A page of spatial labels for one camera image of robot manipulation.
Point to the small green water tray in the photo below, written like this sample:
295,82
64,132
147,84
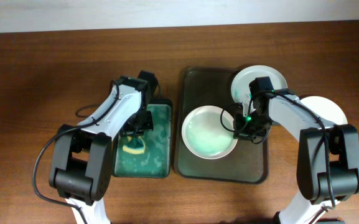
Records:
154,161

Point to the green yellow sponge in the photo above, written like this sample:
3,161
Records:
134,145

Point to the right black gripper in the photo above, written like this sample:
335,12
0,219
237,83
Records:
240,132

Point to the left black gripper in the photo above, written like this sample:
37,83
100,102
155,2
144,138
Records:
130,129

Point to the white plate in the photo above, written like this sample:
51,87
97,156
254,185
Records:
207,132
326,109
240,91

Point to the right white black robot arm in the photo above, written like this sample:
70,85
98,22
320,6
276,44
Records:
328,156

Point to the large dark serving tray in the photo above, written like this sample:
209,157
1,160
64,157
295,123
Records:
246,163

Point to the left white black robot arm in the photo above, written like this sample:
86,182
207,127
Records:
83,154

